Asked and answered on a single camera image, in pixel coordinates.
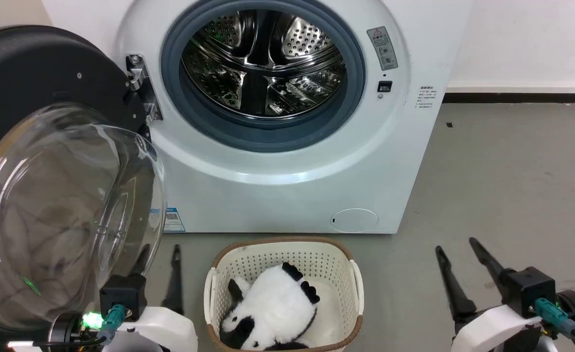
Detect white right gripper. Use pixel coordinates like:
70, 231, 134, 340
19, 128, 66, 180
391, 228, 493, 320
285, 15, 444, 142
435, 237, 545, 352

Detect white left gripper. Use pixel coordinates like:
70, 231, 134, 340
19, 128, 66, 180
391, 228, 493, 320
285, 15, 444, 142
103, 244, 198, 352

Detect white front-load washing machine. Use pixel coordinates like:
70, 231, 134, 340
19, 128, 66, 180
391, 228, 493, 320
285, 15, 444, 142
42, 0, 473, 234

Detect metal door hinge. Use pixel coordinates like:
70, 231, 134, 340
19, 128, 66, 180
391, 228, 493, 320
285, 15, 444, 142
126, 54, 164, 123

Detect black washer door glass bowl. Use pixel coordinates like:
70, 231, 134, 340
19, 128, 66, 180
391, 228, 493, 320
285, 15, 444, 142
0, 25, 167, 334

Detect blue energy label sticker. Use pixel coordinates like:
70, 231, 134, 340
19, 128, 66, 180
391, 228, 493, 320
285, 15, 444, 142
163, 207, 186, 233

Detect black white panda plush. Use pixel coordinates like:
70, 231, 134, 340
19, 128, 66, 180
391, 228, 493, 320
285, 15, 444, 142
219, 263, 321, 352

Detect round white filter cover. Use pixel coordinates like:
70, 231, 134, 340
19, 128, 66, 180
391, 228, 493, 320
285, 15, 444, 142
330, 208, 379, 233

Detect cream plastic laundry basket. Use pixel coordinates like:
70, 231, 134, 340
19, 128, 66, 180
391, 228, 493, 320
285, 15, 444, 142
204, 237, 365, 352

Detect small white text label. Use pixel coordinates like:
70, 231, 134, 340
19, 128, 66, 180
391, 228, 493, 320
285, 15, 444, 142
414, 86, 437, 110

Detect stainless steel washer drum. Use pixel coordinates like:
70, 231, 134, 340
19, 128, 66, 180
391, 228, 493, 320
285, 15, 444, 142
181, 9, 347, 119

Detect grey warning sticker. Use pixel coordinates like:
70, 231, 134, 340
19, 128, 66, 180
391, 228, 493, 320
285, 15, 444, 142
366, 26, 399, 71

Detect left arm teal connector cable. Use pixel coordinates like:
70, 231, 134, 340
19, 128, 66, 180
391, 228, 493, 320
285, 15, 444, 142
33, 304, 126, 350

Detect arm teal connector cable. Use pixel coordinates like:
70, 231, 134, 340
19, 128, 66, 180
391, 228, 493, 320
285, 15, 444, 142
534, 298, 575, 352
33, 304, 126, 350

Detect right arm teal connector cable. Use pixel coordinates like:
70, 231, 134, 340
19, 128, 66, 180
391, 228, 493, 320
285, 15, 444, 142
534, 298, 575, 352

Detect black wall baseboard strip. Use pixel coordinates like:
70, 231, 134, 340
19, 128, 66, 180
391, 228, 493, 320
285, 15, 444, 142
443, 92, 575, 104

